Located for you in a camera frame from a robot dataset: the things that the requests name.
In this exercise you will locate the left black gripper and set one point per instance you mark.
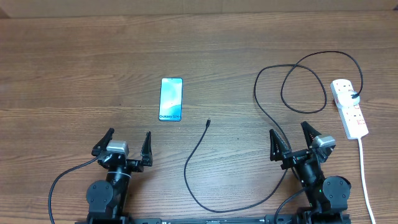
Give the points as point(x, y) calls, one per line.
point(137, 165)

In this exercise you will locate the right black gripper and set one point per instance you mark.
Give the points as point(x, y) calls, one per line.
point(282, 152)

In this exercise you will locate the blue Samsung Galaxy smartphone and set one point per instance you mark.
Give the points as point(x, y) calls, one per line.
point(170, 106)

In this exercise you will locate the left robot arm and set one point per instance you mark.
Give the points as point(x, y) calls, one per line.
point(107, 198)

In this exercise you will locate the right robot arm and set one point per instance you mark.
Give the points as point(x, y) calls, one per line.
point(327, 196)

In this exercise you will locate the white power strip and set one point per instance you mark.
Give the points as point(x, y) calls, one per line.
point(352, 118)

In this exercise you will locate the cardboard back panel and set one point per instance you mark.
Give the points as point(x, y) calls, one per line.
point(12, 9)

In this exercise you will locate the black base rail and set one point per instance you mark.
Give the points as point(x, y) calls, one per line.
point(211, 220)

